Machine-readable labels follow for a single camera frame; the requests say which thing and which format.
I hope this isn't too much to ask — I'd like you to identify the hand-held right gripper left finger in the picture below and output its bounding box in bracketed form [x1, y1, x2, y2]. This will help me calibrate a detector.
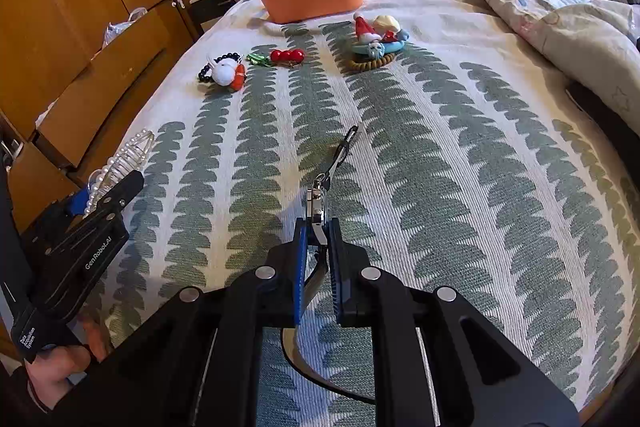
[65, 218, 308, 427]

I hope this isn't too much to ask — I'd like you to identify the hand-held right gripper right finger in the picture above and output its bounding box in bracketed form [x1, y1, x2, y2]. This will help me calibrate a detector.
[327, 218, 581, 427]

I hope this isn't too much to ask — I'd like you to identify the clear pearl hair claw clip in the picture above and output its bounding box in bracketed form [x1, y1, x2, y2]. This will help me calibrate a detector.
[84, 129, 156, 215]

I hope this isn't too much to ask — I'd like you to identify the white bunny plush hair clip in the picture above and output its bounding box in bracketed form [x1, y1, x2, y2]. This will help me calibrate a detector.
[207, 57, 247, 94]

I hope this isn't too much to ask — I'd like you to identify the red santa hat hair clip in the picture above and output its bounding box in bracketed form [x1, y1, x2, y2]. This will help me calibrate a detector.
[352, 12, 383, 44]

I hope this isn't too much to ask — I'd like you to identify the person's left forearm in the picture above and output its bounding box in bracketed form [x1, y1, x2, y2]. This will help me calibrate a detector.
[0, 364, 56, 427]

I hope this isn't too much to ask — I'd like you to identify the person's left hand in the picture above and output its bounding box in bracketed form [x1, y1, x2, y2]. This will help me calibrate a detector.
[25, 317, 108, 410]

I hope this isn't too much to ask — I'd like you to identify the wooden chest of drawers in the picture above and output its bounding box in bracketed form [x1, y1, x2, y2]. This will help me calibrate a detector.
[7, 9, 201, 233]

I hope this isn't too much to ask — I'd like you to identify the crumpled white plastic bag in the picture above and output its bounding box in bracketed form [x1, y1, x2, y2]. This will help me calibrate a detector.
[102, 7, 148, 50]

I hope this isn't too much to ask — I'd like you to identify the black white nightstand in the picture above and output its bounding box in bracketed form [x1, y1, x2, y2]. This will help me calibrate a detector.
[190, 0, 236, 35]

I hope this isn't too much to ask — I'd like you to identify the green red cherry hair clip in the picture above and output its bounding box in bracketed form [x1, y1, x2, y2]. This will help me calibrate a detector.
[247, 48, 306, 68]

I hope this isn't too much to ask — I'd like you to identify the black bead bracelet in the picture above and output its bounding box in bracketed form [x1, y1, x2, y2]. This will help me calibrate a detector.
[197, 52, 241, 82]

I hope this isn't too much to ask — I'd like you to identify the brown spiral hair tie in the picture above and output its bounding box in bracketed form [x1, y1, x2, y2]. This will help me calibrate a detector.
[347, 52, 396, 72]

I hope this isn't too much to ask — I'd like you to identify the blue figure hair tie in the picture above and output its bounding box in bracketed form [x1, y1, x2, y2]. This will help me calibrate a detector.
[350, 29, 411, 59]

